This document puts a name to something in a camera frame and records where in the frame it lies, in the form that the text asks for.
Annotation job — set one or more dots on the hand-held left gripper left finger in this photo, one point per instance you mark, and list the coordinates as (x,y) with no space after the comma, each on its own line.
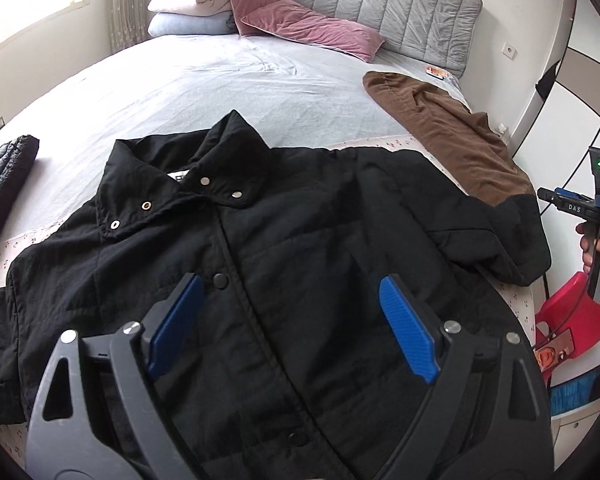
(179,321)

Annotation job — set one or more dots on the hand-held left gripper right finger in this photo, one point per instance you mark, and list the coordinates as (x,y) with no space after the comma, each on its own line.
(409,331)

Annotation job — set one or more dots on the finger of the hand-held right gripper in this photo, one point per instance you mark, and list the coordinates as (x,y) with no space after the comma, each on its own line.
(562,202)

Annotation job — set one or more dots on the black snap-button jacket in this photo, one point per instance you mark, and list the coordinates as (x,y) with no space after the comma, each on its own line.
(280,285)

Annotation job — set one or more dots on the red plastic stool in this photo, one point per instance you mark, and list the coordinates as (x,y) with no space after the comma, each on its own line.
(575,312)

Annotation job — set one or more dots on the white panelled wardrobe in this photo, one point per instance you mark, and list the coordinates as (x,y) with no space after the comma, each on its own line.
(575,85)

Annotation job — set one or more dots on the brown garment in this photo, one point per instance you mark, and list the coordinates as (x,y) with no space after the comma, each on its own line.
(445,125)

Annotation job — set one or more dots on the card with face picture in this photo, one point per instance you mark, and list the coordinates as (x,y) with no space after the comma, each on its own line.
(550,355)

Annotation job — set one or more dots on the small orange packet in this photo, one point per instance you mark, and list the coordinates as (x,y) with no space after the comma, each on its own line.
(437,72)

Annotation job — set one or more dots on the black quilted garment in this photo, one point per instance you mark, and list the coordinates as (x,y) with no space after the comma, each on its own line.
(2,180)

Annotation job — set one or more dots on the bed with light blue sheet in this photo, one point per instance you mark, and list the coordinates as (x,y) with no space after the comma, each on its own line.
(240,85)

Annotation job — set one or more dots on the grey padded headboard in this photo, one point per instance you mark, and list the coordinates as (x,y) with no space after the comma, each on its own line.
(360,5)

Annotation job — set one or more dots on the light blue pillow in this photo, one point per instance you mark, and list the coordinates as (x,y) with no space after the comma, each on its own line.
(190,24)

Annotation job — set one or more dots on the patterned curtain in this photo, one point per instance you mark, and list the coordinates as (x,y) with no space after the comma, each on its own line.
(125,5)

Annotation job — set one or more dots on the cream folded quilt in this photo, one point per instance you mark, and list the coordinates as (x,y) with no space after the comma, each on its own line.
(190,0)

